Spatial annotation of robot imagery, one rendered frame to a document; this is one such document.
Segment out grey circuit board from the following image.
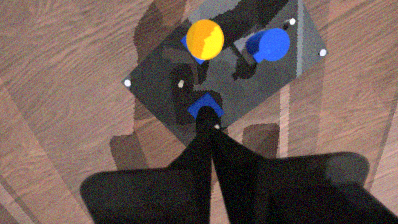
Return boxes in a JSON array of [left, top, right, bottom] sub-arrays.
[[121, 0, 329, 147]]

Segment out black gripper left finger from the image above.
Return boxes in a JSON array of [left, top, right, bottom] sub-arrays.
[[79, 128, 212, 224]]

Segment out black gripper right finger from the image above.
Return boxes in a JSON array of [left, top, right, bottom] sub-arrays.
[[209, 127, 370, 224]]

